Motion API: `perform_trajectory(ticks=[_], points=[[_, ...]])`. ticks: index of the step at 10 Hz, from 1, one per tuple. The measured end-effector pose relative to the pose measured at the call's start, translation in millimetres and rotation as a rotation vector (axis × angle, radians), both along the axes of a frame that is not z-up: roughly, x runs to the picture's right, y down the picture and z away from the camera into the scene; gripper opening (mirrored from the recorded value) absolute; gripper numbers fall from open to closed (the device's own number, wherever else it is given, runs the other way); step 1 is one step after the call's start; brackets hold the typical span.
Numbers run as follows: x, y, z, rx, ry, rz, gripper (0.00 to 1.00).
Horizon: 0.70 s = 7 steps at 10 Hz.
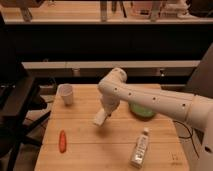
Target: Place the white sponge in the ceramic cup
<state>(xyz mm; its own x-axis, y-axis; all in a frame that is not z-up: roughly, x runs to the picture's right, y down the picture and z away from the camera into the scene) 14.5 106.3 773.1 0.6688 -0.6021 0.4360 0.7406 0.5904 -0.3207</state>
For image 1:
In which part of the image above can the black cable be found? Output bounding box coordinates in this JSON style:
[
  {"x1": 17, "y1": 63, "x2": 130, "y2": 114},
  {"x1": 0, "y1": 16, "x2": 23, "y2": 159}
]
[{"x1": 173, "y1": 119, "x2": 201, "y2": 159}]

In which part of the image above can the white sponge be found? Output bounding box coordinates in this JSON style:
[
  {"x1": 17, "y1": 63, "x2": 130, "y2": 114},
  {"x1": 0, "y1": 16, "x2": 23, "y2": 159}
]
[{"x1": 93, "y1": 110, "x2": 108, "y2": 126}]

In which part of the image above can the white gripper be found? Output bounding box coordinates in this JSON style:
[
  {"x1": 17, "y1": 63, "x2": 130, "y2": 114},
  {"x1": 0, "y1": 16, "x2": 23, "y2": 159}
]
[{"x1": 101, "y1": 95, "x2": 119, "y2": 116}]

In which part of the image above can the black chair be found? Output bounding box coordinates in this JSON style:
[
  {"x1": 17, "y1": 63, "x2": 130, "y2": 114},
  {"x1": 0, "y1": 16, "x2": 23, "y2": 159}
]
[{"x1": 0, "y1": 63, "x2": 50, "y2": 171}]

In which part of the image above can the grey shelf rail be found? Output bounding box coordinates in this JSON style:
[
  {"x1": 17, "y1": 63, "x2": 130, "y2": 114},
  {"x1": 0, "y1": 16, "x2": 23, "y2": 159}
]
[{"x1": 23, "y1": 60, "x2": 200, "y2": 77}]

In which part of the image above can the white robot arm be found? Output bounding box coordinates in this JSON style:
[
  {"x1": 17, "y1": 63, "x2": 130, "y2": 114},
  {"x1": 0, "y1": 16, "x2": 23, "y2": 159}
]
[{"x1": 94, "y1": 68, "x2": 213, "y2": 171}]

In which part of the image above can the orange carrot toy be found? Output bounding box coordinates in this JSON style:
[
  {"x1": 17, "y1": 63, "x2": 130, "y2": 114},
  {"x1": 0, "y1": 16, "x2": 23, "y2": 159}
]
[{"x1": 59, "y1": 130, "x2": 67, "y2": 153}]

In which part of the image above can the green plate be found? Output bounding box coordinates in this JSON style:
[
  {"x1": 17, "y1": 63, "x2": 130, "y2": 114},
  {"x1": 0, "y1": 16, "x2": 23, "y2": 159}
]
[{"x1": 129, "y1": 103, "x2": 155, "y2": 119}]

